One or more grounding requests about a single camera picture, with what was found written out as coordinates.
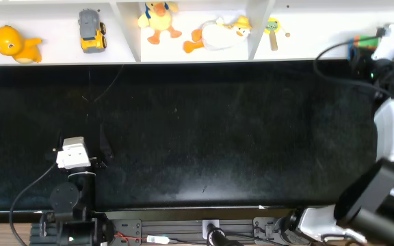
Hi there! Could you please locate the mounting rail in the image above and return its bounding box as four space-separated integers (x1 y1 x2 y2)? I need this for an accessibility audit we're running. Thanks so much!
29 204 307 246

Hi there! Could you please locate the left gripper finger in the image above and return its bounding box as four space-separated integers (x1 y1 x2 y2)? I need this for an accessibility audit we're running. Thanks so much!
98 123 115 168

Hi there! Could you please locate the yellow rubber duck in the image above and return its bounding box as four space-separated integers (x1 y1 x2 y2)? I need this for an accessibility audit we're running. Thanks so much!
0 25 44 65

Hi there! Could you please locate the white plush duck yellow hat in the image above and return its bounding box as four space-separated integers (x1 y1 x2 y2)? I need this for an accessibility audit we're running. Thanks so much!
183 15 253 54

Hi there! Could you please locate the grey and yellow toy truck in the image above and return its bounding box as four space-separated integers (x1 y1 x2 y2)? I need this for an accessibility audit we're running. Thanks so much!
77 8 108 54

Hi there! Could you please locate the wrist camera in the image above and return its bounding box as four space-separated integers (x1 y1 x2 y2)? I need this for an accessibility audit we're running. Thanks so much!
55 136 92 170
371 23 394 62

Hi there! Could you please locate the yellow cat-face rattle drum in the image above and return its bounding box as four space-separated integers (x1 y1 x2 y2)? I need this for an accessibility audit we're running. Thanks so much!
264 17 291 52

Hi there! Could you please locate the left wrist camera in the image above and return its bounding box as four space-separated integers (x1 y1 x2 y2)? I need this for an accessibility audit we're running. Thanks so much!
55 136 92 170

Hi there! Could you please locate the white shelf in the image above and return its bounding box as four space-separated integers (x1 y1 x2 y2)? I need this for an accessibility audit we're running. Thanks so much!
0 0 394 67

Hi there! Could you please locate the black cable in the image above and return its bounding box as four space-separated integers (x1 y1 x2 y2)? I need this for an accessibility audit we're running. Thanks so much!
312 31 394 172
8 161 59 246

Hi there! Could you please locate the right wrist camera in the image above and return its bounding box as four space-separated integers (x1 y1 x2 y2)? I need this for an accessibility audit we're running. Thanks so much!
371 23 394 62

